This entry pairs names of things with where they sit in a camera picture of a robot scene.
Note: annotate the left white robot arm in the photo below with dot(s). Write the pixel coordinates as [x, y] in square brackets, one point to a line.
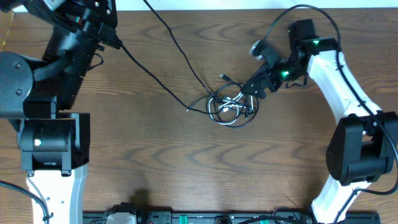
[37, 96]

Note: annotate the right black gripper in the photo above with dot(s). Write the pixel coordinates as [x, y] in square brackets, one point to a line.
[265, 74]

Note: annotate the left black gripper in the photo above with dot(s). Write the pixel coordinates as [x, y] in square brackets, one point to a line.
[104, 23]

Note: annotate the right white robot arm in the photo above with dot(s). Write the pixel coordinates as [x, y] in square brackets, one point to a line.
[363, 146]

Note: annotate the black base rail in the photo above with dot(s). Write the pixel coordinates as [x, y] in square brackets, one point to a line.
[127, 212]

